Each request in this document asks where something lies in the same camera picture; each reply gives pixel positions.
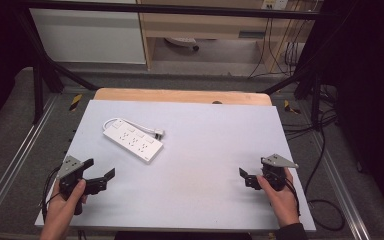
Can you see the office chair base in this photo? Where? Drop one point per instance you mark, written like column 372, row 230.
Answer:
column 183, row 42

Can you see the light wooden desk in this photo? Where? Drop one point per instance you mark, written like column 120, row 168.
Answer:
column 206, row 23

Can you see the white power plug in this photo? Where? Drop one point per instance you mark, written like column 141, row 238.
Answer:
column 159, row 132

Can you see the aluminium rail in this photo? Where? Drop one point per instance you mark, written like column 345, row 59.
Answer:
column 16, row 156
column 340, row 186

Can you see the person's right hand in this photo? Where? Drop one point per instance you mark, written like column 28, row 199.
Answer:
column 281, row 203

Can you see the wooden table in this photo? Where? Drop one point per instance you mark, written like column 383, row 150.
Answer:
column 180, row 96

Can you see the person's left hand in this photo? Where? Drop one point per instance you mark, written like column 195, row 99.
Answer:
column 63, row 206

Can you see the white cabinet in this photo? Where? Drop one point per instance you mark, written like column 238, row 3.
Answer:
column 86, row 36

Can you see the white wall socket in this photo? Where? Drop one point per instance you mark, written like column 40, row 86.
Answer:
column 275, row 4

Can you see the white power strip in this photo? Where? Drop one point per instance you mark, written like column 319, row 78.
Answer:
column 133, row 141

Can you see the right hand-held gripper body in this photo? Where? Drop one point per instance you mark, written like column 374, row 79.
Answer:
column 273, row 173

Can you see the black curtain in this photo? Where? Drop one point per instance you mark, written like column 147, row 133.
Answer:
column 0, row 60
column 370, row 100

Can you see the yellow black tape marker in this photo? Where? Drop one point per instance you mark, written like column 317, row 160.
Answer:
column 290, row 107
column 75, row 102

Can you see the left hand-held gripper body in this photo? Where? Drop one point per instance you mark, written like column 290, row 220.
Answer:
column 69, row 170

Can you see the light grey table board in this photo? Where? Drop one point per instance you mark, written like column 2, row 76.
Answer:
column 196, row 160

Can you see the black metal frame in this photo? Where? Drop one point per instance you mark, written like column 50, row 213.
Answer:
column 180, row 9

